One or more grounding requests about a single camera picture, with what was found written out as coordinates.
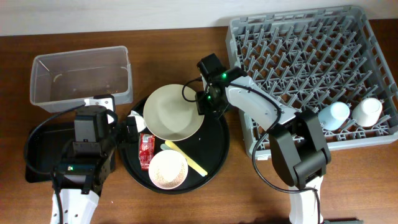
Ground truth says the beige bowl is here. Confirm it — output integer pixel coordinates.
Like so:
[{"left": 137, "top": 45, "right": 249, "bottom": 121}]
[{"left": 143, "top": 84, "right": 205, "bottom": 141}]

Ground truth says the pink bowl with rice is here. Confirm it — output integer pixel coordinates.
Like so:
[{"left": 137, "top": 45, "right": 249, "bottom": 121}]
[{"left": 148, "top": 150, "right": 188, "bottom": 190}]

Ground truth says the light blue cup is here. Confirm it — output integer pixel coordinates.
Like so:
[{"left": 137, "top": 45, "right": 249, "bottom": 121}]
[{"left": 318, "top": 102, "right": 350, "bottom": 131}]

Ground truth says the white cup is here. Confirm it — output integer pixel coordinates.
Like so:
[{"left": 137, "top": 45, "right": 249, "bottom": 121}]
[{"left": 352, "top": 98, "right": 382, "bottom": 127}]

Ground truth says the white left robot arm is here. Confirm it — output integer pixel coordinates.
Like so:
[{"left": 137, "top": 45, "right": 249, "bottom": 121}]
[{"left": 50, "top": 95, "right": 139, "bottom": 223}]

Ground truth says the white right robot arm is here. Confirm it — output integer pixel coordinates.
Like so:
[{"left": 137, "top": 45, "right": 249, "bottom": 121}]
[{"left": 195, "top": 54, "right": 331, "bottom": 223}]

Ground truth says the grey dishwasher rack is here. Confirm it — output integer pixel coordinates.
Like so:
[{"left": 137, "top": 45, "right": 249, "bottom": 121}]
[{"left": 226, "top": 6, "right": 397, "bottom": 151}]

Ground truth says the crumpled white tissue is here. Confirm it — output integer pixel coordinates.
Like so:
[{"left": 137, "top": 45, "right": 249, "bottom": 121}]
[{"left": 128, "top": 110, "right": 147, "bottom": 133}]

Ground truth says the red snack wrapper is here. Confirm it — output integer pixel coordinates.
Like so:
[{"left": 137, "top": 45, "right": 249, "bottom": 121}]
[{"left": 139, "top": 133, "right": 155, "bottom": 170}]

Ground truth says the mint green spatula utensil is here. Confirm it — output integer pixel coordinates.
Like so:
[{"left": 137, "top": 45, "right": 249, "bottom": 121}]
[{"left": 160, "top": 144, "right": 172, "bottom": 151}]

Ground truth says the round black tray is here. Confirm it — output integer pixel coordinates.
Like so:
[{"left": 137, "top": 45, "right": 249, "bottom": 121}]
[{"left": 118, "top": 116, "right": 229, "bottom": 195}]

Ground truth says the yellow spatula utensil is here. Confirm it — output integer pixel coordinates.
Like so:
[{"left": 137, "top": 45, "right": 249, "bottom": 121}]
[{"left": 165, "top": 140, "right": 208, "bottom": 177}]

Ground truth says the black rectangular tray bin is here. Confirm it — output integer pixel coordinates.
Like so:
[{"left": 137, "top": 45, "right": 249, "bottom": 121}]
[{"left": 25, "top": 122, "right": 116, "bottom": 183}]

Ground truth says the clear plastic bin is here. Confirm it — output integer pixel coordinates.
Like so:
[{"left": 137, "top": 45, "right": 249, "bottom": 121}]
[{"left": 30, "top": 46, "right": 133, "bottom": 113}]

